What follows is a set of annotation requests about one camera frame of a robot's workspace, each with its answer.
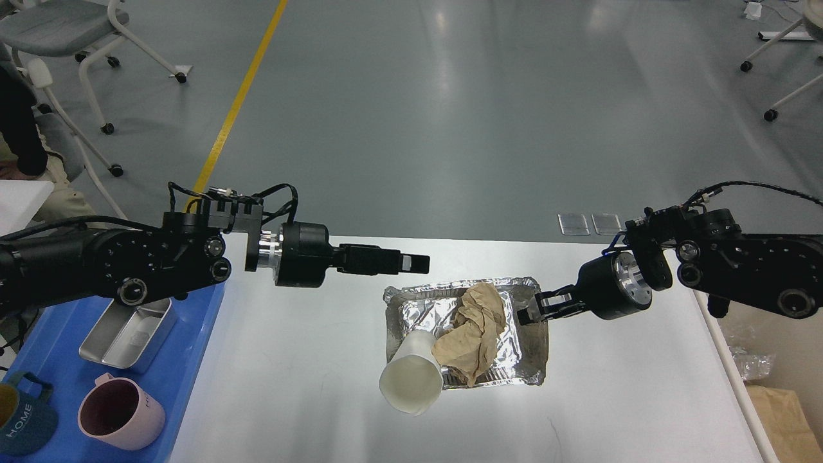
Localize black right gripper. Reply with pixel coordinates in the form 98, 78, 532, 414
517, 251, 653, 325

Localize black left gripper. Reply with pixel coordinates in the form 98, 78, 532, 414
245, 222, 430, 288

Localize aluminium foil tray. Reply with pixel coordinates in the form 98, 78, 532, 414
383, 277, 550, 388

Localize brown paper ball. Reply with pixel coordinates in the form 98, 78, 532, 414
431, 282, 507, 388

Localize cream paper cup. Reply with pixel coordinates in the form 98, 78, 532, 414
379, 329, 444, 416

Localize rectangular metal tin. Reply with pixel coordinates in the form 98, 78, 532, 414
78, 298, 177, 374

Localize pink ribbed mug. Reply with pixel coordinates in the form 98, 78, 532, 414
77, 373, 167, 451

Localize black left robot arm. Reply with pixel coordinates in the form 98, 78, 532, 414
1, 182, 430, 318

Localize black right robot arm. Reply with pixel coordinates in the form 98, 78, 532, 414
517, 181, 822, 325

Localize left metal floor plate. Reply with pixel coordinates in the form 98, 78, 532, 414
557, 213, 591, 235

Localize metal floor plate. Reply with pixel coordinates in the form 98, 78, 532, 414
557, 213, 591, 235
591, 213, 625, 235

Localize right metal floor plate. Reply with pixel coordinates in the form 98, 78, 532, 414
591, 213, 625, 235

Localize crumpled clear plastic wrap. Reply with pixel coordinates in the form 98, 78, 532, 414
729, 346, 776, 382

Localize beige plastic bin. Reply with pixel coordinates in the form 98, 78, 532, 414
696, 292, 822, 462

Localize blue plastic tray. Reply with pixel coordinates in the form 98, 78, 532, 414
2, 284, 224, 462

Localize white side table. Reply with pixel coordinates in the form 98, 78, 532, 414
1, 179, 54, 235

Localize seated person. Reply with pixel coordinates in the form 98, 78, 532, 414
1, 68, 95, 222

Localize white floor power adapter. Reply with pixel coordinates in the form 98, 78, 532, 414
743, 1, 763, 21

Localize dark blue home mug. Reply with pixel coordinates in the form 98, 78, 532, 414
1, 371, 58, 457

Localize white chair base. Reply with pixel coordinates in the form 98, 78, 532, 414
739, 0, 823, 123

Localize grey office chair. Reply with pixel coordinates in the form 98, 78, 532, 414
1, 1, 188, 219

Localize black cables at left edge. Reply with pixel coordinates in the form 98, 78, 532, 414
0, 309, 41, 351

